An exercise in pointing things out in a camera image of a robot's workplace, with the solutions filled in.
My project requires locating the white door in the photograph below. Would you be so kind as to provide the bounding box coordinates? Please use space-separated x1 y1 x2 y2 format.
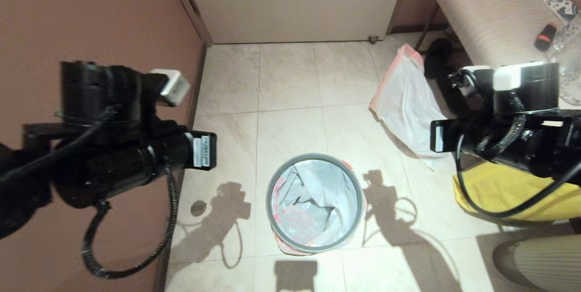
177 0 410 45

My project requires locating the grey bin ring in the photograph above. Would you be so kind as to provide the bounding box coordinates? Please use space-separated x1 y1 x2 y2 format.
266 153 365 254

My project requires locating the black coiled cable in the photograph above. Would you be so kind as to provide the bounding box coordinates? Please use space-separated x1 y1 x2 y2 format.
81 164 179 280

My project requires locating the yellow bag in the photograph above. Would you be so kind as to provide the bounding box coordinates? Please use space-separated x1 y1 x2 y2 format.
453 161 581 223

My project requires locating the grey ribbed round object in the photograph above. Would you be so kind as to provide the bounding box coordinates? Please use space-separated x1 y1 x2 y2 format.
492 234 581 292

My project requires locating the blue white booklet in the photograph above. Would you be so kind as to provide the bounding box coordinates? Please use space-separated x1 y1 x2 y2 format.
533 0 580 23

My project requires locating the large clear glass jar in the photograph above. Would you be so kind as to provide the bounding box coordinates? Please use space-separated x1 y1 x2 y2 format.
551 12 581 105

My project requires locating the dark metal table leg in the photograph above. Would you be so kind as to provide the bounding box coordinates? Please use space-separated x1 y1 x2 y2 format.
415 5 464 52

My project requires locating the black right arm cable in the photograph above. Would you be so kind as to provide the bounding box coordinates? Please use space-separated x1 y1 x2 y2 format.
454 133 581 219

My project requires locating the black red small device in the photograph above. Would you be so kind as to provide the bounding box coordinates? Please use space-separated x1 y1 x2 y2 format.
534 23 558 53

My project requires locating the red printed plastic bag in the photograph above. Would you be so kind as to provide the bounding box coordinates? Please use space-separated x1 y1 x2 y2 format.
271 158 368 257

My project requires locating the white plastic bag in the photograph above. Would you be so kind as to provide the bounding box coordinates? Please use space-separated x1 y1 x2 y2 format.
369 44 455 171

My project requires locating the black braided sleeve cable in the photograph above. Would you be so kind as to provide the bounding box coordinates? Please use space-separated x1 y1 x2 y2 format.
0 103 122 184
476 91 528 159

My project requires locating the beige wood grain table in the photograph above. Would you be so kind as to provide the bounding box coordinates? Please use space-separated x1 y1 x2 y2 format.
430 0 581 113

